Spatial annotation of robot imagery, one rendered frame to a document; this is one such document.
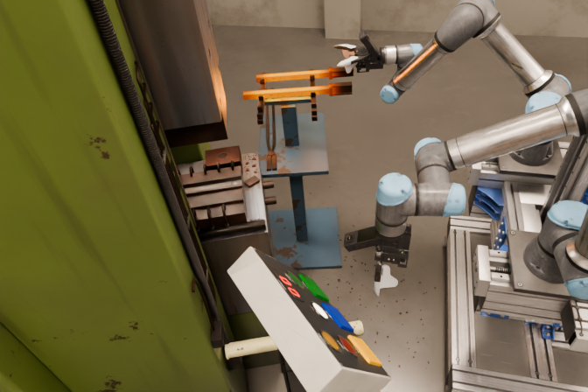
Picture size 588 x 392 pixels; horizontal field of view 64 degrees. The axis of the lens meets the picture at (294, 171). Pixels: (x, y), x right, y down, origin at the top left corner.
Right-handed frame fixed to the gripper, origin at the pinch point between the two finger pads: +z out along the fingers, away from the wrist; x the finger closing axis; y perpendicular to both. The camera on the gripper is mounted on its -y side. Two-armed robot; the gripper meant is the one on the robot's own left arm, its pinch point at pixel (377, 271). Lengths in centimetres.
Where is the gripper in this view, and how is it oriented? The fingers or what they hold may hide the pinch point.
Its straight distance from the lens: 133.9
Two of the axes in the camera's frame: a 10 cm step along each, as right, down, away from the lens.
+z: 0.8, 7.2, 6.9
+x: 2.2, -6.9, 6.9
